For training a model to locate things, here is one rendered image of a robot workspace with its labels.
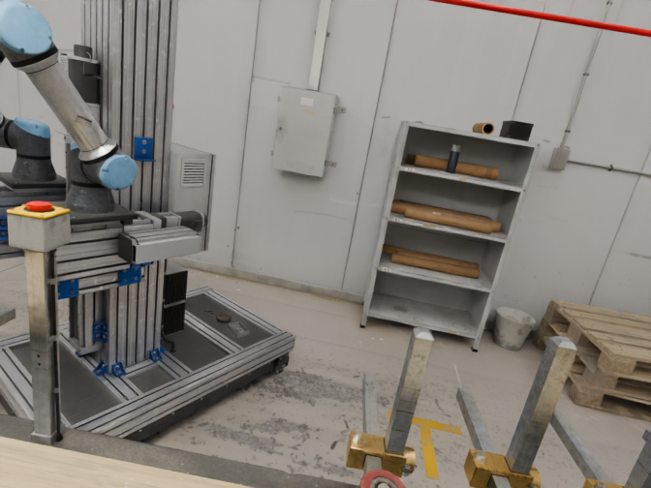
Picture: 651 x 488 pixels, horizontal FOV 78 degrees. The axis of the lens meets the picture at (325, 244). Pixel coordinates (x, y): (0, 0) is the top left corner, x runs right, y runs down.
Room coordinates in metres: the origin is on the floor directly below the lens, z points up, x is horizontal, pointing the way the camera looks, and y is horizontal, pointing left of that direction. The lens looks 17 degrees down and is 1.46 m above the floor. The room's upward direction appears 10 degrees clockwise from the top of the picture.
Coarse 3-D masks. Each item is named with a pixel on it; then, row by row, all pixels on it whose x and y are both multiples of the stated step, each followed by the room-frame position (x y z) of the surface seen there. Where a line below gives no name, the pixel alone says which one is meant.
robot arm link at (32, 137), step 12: (12, 120) 1.61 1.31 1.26; (24, 120) 1.60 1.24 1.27; (36, 120) 1.67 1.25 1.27; (12, 132) 1.57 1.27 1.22; (24, 132) 1.57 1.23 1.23; (36, 132) 1.59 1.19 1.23; (48, 132) 1.64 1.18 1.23; (12, 144) 1.58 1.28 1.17; (24, 144) 1.57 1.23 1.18; (36, 144) 1.59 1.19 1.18; (48, 144) 1.64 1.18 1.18
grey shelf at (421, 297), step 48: (432, 144) 3.23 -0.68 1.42; (480, 144) 3.21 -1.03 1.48; (528, 144) 2.76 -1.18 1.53; (432, 192) 3.23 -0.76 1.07; (480, 192) 3.20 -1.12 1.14; (384, 240) 3.25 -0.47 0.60; (432, 240) 3.22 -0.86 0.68; (480, 240) 3.19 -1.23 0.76; (384, 288) 3.24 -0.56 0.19; (432, 288) 3.21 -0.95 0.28; (480, 288) 2.76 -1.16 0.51; (480, 336) 2.75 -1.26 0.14
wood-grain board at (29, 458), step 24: (0, 456) 0.47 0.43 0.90; (24, 456) 0.48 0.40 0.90; (48, 456) 0.49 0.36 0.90; (72, 456) 0.49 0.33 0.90; (96, 456) 0.50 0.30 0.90; (0, 480) 0.43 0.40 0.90; (24, 480) 0.44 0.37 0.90; (48, 480) 0.45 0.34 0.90; (72, 480) 0.45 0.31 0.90; (96, 480) 0.46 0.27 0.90; (120, 480) 0.47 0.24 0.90; (144, 480) 0.47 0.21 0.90; (168, 480) 0.48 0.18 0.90; (192, 480) 0.49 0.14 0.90; (216, 480) 0.49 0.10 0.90
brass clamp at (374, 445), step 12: (360, 432) 0.71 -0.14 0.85; (348, 444) 0.70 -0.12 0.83; (360, 444) 0.67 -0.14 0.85; (372, 444) 0.68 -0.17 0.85; (384, 444) 0.69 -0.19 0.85; (348, 456) 0.66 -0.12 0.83; (360, 456) 0.66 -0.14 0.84; (384, 456) 0.66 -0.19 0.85; (396, 456) 0.66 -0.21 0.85; (408, 456) 0.67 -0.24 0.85; (360, 468) 0.66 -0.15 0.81; (384, 468) 0.66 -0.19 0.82; (396, 468) 0.66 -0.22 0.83; (408, 468) 0.66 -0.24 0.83
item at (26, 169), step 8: (16, 160) 1.58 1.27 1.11; (24, 160) 1.57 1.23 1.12; (32, 160) 1.58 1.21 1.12; (40, 160) 1.60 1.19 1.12; (48, 160) 1.63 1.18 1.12; (16, 168) 1.56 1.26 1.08; (24, 168) 1.57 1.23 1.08; (32, 168) 1.57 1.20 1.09; (40, 168) 1.59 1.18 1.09; (48, 168) 1.62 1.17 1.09; (16, 176) 1.56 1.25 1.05; (24, 176) 1.55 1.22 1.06; (32, 176) 1.56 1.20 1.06; (40, 176) 1.58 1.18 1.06; (48, 176) 1.61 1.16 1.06
